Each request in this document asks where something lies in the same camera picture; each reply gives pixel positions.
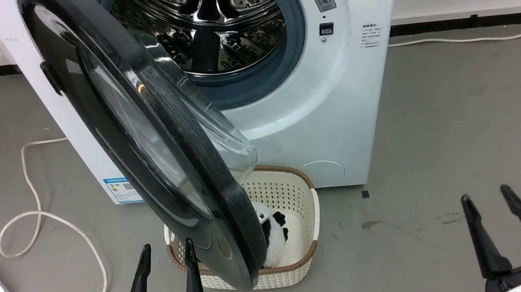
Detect white woven laundry basket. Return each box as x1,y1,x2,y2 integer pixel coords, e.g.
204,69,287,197
155,157,333,292

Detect white power strip cable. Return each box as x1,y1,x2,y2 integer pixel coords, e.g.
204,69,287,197
0,134,110,292

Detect white front-load washing machine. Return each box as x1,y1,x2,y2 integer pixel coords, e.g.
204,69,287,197
0,0,440,241

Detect grey rubber door gasket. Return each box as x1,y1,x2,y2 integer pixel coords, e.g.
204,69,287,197
90,0,318,128

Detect blue energy label sticker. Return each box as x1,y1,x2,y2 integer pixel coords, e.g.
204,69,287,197
102,173,145,208

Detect steel perforated washer drum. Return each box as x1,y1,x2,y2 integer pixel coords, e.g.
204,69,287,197
109,0,294,91

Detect black round glass washer door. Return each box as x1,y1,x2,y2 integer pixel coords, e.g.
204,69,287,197
16,0,279,292

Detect printed text label sticker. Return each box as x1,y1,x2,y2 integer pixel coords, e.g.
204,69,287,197
358,21,387,51

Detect black and white panda plush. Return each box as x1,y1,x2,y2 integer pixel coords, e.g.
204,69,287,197
249,204,296,271

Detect white cable along wall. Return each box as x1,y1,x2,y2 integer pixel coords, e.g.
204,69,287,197
387,23,521,60

